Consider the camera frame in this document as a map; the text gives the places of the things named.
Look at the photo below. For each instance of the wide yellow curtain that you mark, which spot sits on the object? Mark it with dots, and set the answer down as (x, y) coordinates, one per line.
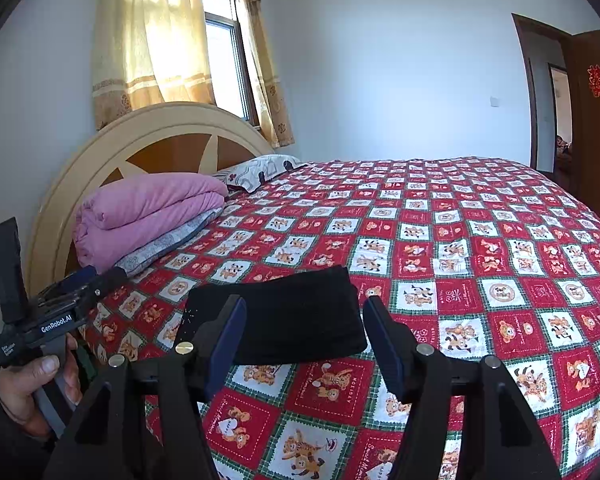
(150, 35)

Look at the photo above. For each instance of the person's left hand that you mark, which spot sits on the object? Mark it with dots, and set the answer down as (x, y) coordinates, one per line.
(15, 390)

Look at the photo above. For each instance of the dark wooden door frame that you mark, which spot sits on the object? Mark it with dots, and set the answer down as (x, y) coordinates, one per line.
(522, 90)

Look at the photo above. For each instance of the window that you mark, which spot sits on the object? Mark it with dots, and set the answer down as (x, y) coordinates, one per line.
(225, 45)

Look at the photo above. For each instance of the grey patterned folded quilt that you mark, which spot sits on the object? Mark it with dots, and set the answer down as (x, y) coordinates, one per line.
(165, 245)

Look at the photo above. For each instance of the pink folded quilt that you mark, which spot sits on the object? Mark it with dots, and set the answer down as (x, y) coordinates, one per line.
(145, 215)

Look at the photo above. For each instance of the white patterned pillow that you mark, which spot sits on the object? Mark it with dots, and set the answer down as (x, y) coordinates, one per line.
(260, 170)

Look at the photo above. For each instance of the red paper door decoration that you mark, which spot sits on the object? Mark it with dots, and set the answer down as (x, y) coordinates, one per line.
(597, 80)

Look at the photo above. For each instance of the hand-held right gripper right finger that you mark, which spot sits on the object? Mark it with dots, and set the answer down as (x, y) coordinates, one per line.
(385, 345)

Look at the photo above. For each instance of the brown wooden door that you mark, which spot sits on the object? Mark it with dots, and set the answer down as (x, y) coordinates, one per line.
(592, 125)

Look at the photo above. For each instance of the red checked printed blanket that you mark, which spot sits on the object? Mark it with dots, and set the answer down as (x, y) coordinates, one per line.
(480, 260)

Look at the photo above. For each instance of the cream and brown wooden headboard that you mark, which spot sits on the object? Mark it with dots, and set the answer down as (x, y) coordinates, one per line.
(150, 135)

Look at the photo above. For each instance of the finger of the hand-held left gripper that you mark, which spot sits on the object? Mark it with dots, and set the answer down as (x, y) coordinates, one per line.
(112, 280)
(80, 277)

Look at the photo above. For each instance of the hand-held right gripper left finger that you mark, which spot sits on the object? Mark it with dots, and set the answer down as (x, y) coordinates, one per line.
(227, 345)

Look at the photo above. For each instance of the black pants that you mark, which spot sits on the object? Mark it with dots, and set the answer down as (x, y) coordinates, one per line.
(275, 315)

